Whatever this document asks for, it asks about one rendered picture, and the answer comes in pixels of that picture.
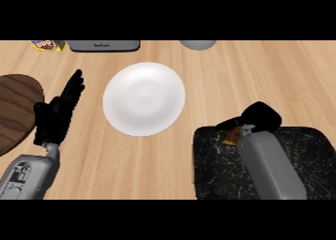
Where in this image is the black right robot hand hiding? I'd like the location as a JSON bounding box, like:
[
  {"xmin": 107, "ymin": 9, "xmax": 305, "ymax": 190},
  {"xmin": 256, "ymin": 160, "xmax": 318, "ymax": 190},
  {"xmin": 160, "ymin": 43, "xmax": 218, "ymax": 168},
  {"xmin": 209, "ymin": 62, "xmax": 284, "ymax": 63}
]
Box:
[{"xmin": 215, "ymin": 100, "xmax": 283, "ymax": 132}]

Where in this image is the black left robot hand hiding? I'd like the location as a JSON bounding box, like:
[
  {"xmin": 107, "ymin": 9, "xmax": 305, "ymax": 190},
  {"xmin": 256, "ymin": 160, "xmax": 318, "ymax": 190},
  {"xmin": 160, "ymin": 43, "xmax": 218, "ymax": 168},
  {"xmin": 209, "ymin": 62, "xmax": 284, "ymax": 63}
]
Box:
[{"xmin": 33, "ymin": 68, "xmax": 86, "ymax": 146}]

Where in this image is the brown sweet potato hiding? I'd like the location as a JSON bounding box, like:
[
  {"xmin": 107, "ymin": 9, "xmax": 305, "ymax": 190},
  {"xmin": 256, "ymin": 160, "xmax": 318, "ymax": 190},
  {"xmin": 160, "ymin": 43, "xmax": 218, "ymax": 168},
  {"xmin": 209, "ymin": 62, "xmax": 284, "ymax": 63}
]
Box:
[{"xmin": 222, "ymin": 127, "xmax": 244, "ymax": 146}]

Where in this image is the black marble tray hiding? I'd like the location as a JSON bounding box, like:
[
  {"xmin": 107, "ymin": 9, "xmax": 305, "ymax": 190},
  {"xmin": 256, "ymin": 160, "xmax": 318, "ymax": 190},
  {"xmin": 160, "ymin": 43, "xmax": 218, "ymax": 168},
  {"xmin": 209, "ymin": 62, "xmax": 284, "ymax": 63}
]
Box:
[{"xmin": 193, "ymin": 126, "xmax": 336, "ymax": 201}]

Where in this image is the white oval plate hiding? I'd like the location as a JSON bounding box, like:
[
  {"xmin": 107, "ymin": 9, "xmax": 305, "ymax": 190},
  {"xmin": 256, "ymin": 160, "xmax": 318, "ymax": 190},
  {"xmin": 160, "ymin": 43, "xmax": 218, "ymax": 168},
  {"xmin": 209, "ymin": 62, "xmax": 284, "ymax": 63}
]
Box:
[{"xmin": 101, "ymin": 61, "xmax": 188, "ymax": 137}]

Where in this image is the dark round wooden board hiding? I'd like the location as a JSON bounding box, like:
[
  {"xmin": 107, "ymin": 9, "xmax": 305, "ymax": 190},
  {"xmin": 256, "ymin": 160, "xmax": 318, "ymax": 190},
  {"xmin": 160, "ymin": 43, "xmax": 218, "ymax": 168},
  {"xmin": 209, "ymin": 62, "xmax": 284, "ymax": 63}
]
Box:
[{"xmin": 0, "ymin": 73, "xmax": 46, "ymax": 161}]

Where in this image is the yellow printed box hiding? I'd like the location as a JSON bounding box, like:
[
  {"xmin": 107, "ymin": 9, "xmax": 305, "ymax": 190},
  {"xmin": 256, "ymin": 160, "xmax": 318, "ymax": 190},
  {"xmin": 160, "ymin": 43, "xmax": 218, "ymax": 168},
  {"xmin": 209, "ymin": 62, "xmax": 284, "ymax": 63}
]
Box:
[{"xmin": 29, "ymin": 40, "xmax": 67, "ymax": 53}]

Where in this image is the grey flat appliance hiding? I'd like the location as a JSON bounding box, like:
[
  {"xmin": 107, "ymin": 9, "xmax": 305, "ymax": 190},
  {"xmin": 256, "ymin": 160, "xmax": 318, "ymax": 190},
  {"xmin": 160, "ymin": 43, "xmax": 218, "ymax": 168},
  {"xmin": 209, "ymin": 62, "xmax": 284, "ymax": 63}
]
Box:
[{"xmin": 65, "ymin": 40, "xmax": 142, "ymax": 53}]

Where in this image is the grey rounded object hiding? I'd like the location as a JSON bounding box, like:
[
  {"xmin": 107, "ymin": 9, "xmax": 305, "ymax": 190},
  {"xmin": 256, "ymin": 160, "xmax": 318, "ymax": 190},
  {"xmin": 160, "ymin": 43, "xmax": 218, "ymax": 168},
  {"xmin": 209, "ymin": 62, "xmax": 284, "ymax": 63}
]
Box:
[{"xmin": 179, "ymin": 40, "xmax": 218, "ymax": 52}]

